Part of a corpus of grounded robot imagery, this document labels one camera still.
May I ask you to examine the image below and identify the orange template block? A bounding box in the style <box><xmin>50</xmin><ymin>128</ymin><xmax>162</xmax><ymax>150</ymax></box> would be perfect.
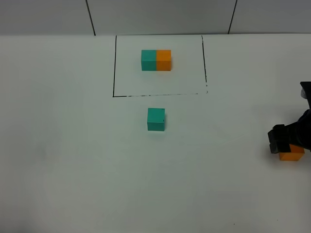
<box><xmin>156</xmin><ymin>50</ymin><xmax>172</xmax><ymax>71</ymax></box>

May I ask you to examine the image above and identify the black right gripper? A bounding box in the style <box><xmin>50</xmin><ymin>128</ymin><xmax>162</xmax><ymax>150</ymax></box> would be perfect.
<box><xmin>268</xmin><ymin>82</ymin><xmax>311</xmax><ymax>154</ymax></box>

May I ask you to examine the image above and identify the teal template block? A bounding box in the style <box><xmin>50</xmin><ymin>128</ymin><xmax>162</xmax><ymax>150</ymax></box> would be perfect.
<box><xmin>141</xmin><ymin>50</ymin><xmax>156</xmax><ymax>71</ymax></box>

